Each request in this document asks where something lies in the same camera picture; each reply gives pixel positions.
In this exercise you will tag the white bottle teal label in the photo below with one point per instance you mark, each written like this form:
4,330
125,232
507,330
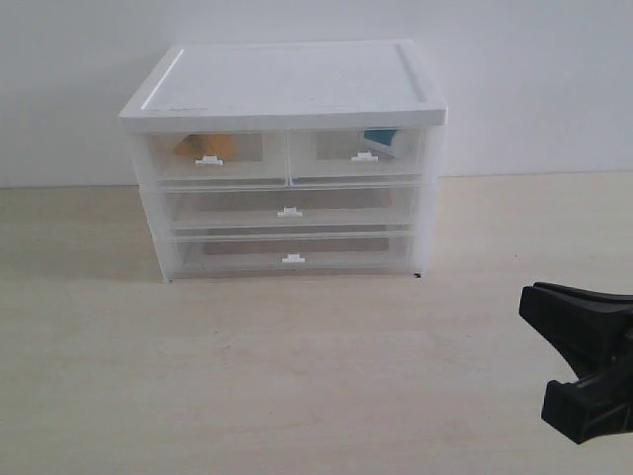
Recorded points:
381,142

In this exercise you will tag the yellow cheese wedge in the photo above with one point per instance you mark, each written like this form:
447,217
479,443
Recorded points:
197,146

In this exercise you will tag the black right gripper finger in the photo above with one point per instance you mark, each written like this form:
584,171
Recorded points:
591,330
599,405

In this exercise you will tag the white plastic drawer cabinet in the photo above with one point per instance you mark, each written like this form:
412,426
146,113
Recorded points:
284,88

